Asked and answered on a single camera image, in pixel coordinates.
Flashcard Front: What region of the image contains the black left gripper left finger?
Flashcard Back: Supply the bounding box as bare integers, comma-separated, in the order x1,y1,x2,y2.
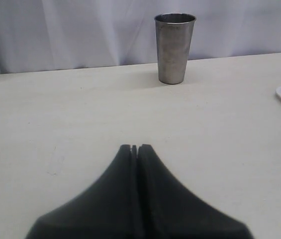
26,145,140,239

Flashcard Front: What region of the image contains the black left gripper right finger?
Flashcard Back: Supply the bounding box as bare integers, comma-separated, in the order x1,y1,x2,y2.
137,144,253,239

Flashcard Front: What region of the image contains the stainless steel tumbler cup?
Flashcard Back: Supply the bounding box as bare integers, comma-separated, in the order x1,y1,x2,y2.
155,13,196,85

